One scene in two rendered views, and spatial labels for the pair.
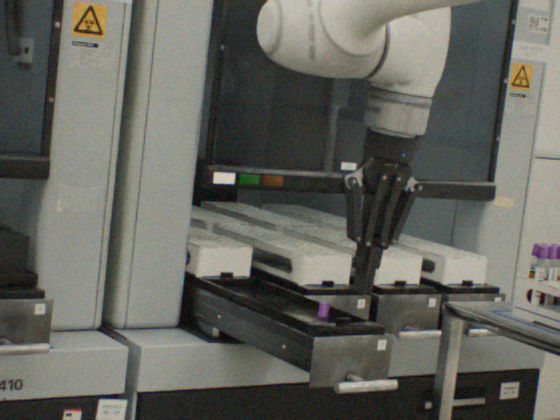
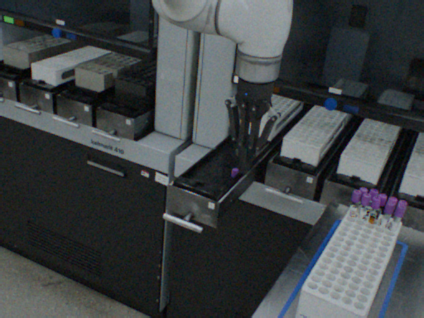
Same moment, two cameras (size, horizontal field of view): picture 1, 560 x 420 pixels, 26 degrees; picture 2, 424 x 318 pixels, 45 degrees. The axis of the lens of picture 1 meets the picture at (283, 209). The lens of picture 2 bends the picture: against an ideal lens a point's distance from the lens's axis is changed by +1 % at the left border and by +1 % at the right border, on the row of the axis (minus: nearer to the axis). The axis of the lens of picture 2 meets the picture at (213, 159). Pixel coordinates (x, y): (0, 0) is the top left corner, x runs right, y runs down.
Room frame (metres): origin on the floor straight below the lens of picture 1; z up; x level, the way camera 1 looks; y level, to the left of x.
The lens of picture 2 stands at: (1.12, -0.95, 1.42)
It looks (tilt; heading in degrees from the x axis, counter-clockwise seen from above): 28 degrees down; 58
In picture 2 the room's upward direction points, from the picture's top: 6 degrees clockwise
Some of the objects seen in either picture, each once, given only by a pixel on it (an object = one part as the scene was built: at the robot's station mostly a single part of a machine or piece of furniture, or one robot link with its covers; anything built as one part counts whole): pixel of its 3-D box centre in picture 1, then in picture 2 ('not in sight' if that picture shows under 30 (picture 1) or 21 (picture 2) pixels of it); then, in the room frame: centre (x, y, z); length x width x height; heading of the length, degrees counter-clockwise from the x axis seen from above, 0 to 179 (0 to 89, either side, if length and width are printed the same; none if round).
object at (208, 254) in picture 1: (181, 248); (273, 113); (2.01, 0.16, 0.83); 0.30 x 0.10 x 0.06; 34
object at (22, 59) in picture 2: not in sight; (17, 57); (1.39, 0.78, 0.85); 0.12 x 0.02 x 0.06; 125
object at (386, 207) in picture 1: (385, 209); (255, 126); (1.72, -0.15, 0.97); 0.04 x 0.01 x 0.11; 29
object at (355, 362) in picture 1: (232, 303); (248, 151); (1.86, 0.06, 0.78); 0.73 x 0.14 x 0.09; 34
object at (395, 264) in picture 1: (347, 257); (369, 150); (2.13, -0.13, 0.83); 0.30 x 0.10 x 0.06; 34
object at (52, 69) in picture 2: not in sight; (74, 65); (1.56, 0.71, 0.83); 0.30 x 0.10 x 0.06; 34
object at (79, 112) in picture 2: not in sight; (134, 81); (1.75, 0.66, 0.78); 0.73 x 0.14 x 0.09; 34
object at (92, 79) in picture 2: not in sight; (91, 79); (1.56, 0.53, 0.85); 0.12 x 0.02 x 0.06; 125
